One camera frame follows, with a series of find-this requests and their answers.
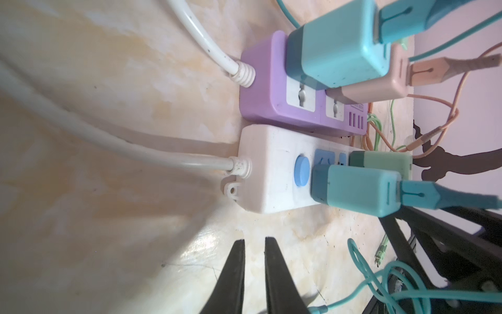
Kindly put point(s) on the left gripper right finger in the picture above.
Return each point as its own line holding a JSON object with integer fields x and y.
{"x": 281, "y": 293}

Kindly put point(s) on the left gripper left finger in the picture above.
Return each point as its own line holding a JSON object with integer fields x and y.
{"x": 228, "y": 293}

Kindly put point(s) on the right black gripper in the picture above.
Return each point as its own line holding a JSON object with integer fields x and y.
{"x": 467, "y": 261}

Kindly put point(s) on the dark teal charger plug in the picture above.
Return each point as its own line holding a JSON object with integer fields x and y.
{"x": 362, "y": 190}

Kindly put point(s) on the green charger plug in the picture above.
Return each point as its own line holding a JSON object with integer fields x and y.
{"x": 391, "y": 161}

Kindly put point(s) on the pink charger plug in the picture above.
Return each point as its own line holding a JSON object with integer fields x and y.
{"x": 391, "y": 86}

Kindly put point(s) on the light teal charger plug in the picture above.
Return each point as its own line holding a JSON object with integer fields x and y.
{"x": 338, "y": 49}

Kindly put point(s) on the white blue power strip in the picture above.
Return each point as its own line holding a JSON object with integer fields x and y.
{"x": 281, "y": 162}

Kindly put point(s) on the purple power strip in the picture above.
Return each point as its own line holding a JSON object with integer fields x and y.
{"x": 276, "y": 99}

